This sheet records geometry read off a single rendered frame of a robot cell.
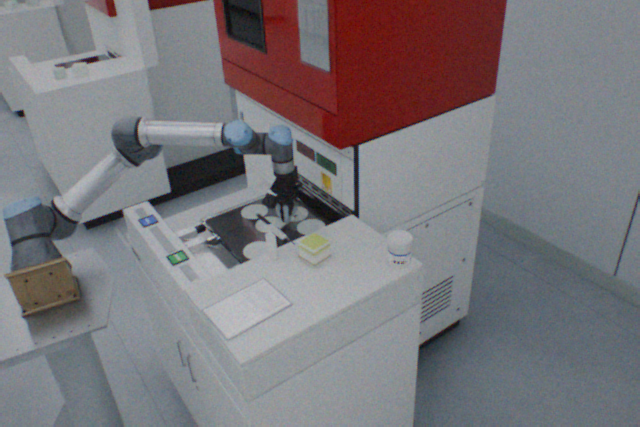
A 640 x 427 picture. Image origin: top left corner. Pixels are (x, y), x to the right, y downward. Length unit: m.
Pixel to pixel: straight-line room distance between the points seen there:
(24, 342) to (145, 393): 0.94
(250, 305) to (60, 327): 0.63
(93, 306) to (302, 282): 0.70
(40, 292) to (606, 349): 2.40
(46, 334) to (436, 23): 1.54
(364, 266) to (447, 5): 0.87
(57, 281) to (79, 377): 0.40
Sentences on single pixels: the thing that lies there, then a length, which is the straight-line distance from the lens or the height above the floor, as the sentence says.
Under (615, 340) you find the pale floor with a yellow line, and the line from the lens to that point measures 3.03.
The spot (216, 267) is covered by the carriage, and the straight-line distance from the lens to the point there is 1.84.
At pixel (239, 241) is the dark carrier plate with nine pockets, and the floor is 0.90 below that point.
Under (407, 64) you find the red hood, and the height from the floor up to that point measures 1.44.
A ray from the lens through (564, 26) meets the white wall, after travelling 2.95.
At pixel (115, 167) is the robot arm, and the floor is 1.15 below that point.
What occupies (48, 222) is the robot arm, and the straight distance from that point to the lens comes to 1.99.
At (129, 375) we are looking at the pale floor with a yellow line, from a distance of 2.82.
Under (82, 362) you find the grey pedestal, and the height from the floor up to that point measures 0.57.
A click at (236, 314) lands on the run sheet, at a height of 0.97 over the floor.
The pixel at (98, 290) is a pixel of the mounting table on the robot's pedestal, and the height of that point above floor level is 0.82.
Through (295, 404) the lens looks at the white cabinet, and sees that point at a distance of 1.65.
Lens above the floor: 2.01
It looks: 31 degrees down
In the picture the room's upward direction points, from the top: 3 degrees counter-clockwise
